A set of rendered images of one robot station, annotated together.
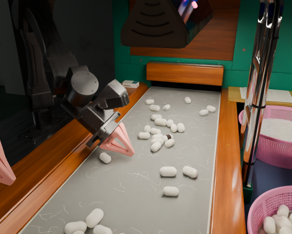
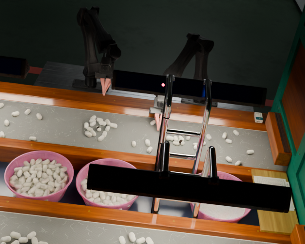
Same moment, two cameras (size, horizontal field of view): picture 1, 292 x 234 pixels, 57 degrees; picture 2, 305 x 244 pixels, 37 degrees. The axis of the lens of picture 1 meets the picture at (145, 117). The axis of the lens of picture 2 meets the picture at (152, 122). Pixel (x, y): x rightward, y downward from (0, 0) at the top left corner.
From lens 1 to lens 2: 1.84 m
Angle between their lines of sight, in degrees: 63
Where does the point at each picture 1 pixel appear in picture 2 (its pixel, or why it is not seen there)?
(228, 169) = (150, 159)
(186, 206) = (127, 149)
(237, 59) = (296, 157)
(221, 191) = (133, 155)
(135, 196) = (130, 135)
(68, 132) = not seen: hidden behind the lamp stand
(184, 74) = (271, 137)
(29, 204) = (115, 109)
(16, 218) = (108, 108)
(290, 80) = (300, 205)
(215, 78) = (274, 156)
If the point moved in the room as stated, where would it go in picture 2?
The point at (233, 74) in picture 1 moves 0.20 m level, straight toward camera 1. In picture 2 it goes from (291, 166) to (244, 160)
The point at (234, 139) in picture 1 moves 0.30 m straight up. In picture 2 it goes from (183, 165) to (194, 108)
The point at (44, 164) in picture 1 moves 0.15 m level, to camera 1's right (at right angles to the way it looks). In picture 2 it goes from (137, 105) to (143, 124)
